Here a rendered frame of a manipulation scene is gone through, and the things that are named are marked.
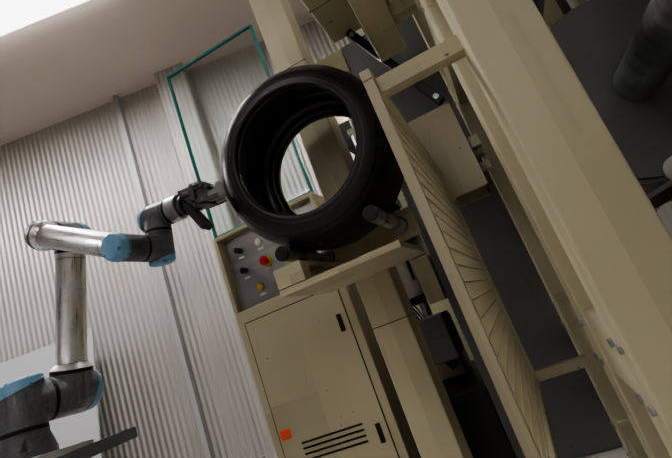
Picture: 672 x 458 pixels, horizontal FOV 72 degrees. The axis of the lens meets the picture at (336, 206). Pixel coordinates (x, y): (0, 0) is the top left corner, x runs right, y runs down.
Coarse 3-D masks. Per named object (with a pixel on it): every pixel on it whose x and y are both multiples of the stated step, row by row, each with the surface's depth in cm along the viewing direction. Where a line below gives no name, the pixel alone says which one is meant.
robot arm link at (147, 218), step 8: (144, 208) 162; (152, 208) 160; (160, 208) 158; (144, 216) 160; (152, 216) 159; (160, 216) 158; (144, 224) 160; (152, 224) 158; (160, 224) 159; (168, 224) 161; (144, 232) 163
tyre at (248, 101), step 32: (256, 96) 142; (288, 96) 158; (320, 96) 161; (352, 96) 131; (256, 128) 160; (288, 128) 167; (224, 160) 143; (256, 160) 165; (384, 160) 128; (256, 192) 163; (352, 192) 127; (384, 192) 132; (256, 224) 137; (288, 224) 132; (320, 224) 129; (352, 224) 130
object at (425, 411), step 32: (256, 0) 193; (288, 32) 185; (288, 64) 183; (320, 128) 174; (320, 160) 172; (352, 160) 180; (384, 288) 157; (384, 320) 156; (416, 320) 162; (384, 352) 154; (416, 352) 150; (416, 384) 149; (416, 416) 148; (448, 416) 145; (448, 448) 143
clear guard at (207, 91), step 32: (192, 64) 245; (224, 64) 238; (256, 64) 231; (192, 96) 242; (224, 96) 235; (192, 128) 239; (224, 128) 232; (192, 160) 236; (288, 160) 217; (288, 192) 214; (224, 224) 224
